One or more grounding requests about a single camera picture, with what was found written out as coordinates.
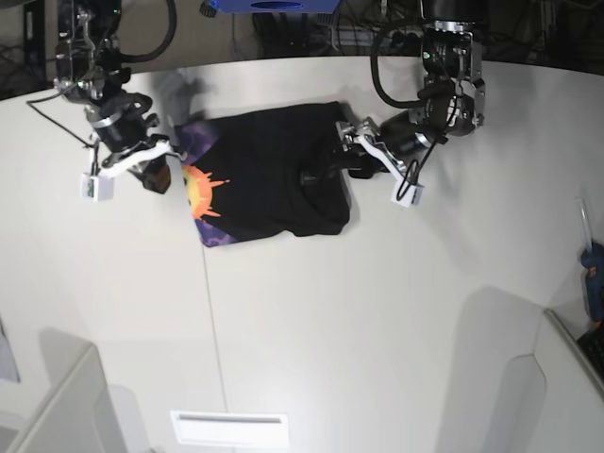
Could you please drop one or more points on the black robot arm on image right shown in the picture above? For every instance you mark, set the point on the black robot arm on image right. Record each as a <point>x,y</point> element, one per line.
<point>449,104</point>

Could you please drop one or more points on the blue glue gun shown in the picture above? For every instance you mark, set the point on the blue glue gun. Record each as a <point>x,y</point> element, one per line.
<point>591,259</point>

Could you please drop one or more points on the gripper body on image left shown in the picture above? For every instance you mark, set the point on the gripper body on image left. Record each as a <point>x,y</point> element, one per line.
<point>122,144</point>

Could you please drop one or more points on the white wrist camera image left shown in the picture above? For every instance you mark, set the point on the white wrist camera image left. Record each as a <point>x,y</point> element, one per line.
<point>96,188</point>

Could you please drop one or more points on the black power strip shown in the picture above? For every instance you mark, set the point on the black power strip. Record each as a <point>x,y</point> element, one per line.
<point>409,41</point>

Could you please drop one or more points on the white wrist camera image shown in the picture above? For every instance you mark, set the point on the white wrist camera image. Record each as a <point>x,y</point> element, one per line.
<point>96,188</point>
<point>406,195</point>

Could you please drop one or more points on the blue box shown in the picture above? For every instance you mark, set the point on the blue box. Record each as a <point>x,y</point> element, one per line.
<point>270,6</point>

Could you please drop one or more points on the black keyboard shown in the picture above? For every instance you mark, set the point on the black keyboard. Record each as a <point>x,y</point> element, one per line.
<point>592,344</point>

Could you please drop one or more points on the black robot arm on image left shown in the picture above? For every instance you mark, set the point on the black robot arm on image left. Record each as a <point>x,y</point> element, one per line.
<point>92,71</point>

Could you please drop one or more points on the black T-shirt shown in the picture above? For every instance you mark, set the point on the black T-shirt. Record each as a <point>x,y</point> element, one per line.
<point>255,175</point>

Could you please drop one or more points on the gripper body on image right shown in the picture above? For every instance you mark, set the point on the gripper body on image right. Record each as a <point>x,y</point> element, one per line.
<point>366,148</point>

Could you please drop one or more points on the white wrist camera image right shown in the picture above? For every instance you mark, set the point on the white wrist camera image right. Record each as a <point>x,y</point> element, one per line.
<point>406,195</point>

